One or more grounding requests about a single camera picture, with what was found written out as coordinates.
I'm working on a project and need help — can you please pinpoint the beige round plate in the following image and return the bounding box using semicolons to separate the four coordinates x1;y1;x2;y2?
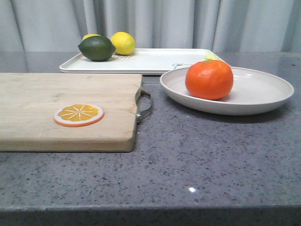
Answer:
160;67;294;116

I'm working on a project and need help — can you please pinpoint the green lime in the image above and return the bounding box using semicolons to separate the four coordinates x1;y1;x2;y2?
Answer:
78;36;116;61

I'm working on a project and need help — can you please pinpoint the yellow lemon behind lime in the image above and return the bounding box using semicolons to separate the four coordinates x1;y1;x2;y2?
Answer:
82;34;100;40

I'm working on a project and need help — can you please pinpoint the yellow-green plastic fork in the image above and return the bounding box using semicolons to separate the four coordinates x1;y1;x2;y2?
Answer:
205;52;213;60

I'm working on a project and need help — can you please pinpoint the white rectangular tray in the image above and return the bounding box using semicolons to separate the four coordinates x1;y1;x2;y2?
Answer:
59;48;211;75

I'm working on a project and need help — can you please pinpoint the orange slice toy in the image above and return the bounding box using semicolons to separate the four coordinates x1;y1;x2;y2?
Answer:
53;103;104;127

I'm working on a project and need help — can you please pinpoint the wooden cutting board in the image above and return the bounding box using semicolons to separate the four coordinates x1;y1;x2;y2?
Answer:
0;73;142;152

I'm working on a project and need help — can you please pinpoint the orange mandarin fruit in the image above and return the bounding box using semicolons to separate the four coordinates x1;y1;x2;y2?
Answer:
185;60;234;100

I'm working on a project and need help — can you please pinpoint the yellow lemon right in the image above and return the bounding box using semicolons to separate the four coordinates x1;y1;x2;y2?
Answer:
111;32;135;56

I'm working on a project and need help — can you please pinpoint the yellow-green plastic knife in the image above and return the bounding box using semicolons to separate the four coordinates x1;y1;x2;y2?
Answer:
212;53;223;61

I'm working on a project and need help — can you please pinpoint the grey curtain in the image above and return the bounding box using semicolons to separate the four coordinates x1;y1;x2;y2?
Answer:
0;0;301;53

